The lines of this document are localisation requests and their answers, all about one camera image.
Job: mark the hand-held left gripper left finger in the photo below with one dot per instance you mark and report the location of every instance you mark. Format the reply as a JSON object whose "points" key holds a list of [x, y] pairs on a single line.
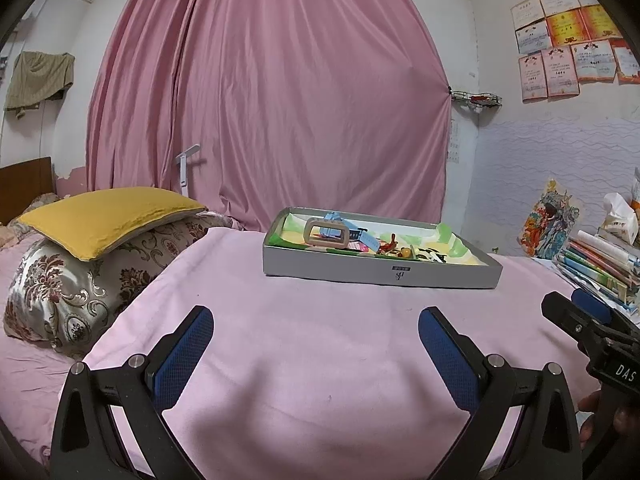
{"points": [[182, 360]]}

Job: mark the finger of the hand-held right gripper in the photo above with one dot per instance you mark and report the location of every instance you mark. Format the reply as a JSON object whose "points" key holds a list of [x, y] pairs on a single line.
{"points": [[592, 306], [570, 320]]}

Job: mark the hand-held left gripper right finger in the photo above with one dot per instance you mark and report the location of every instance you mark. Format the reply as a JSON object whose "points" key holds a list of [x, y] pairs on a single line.
{"points": [[445, 355]]}

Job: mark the grey jewelry box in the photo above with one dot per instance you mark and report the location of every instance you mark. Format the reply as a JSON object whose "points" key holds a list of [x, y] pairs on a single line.
{"points": [[350, 270]]}

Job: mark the person's right hand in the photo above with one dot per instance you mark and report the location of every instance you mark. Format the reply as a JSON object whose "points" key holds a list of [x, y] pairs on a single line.
{"points": [[590, 415]]}

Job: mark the stack of books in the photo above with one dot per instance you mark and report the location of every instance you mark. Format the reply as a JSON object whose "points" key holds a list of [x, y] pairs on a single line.
{"points": [[600, 270]]}

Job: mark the white tissue pack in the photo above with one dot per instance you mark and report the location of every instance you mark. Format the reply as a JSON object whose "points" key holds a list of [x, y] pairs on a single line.
{"points": [[620, 220]]}

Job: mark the black and white trinket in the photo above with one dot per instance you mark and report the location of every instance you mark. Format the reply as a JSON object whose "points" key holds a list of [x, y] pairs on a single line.
{"points": [[431, 256]]}

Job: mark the amber bead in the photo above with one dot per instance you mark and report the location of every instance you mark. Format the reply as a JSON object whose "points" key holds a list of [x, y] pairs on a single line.
{"points": [[406, 251]]}

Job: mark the floral satin pillow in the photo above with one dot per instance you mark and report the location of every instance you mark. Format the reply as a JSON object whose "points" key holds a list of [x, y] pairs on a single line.
{"points": [[75, 300]]}

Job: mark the red orange trinket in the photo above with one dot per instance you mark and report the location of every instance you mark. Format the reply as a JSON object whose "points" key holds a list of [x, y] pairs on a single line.
{"points": [[387, 246]]}

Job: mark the pink blanket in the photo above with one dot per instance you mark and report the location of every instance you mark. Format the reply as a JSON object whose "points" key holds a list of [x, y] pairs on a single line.
{"points": [[310, 350]]}

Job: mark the pink card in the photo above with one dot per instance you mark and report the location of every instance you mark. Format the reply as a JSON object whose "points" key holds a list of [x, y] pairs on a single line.
{"points": [[360, 247]]}

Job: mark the yellow pillow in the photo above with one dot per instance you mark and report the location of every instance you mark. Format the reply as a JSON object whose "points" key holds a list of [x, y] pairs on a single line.
{"points": [[110, 220]]}

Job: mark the blue toy piece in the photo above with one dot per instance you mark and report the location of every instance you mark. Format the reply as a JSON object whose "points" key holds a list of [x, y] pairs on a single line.
{"points": [[332, 225]]}

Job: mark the wooden rectangular bangle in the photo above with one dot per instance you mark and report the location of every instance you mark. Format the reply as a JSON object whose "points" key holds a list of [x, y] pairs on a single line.
{"points": [[307, 237]]}

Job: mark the white desk lamp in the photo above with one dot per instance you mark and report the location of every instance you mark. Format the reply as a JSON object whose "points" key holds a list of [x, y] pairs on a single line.
{"points": [[182, 170]]}

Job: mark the wooden headboard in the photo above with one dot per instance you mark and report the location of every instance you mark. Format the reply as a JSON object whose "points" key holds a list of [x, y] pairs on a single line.
{"points": [[25, 185]]}

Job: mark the pink curtain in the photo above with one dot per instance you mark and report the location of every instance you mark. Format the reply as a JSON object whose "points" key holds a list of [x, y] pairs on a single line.
{"points": [[280, 90]]}

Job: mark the olive hanging cloth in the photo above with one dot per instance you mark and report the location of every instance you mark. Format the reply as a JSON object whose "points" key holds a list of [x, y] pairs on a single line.
{"points": [[40, 77]]}

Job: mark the colourful cartoon wall poster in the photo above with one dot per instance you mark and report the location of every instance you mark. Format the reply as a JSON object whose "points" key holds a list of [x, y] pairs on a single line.
{"points": [[547, 220]]}

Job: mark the small white wall paper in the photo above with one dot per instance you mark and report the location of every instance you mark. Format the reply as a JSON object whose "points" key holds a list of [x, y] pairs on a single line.
{"points": [[454, 140]]}

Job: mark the group of wall certificates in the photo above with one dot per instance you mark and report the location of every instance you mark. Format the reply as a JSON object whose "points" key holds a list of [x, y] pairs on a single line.
{"points": [[570, 45]]}

